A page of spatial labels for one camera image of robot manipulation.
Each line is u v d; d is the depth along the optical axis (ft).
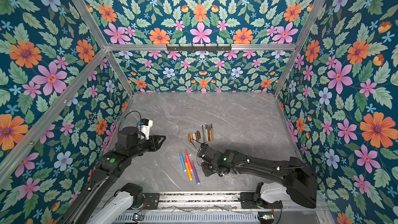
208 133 3.20
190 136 3.14
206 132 3.22
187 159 2.82
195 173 2.69
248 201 2.34
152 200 2.42
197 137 3.14
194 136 3.14
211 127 3.27
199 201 2.46
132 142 1.89
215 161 1.92
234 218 2.51
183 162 2.82
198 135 3.15
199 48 3.05
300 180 1.34
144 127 2.16
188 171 2.69
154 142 2.09
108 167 1.62
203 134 3.19
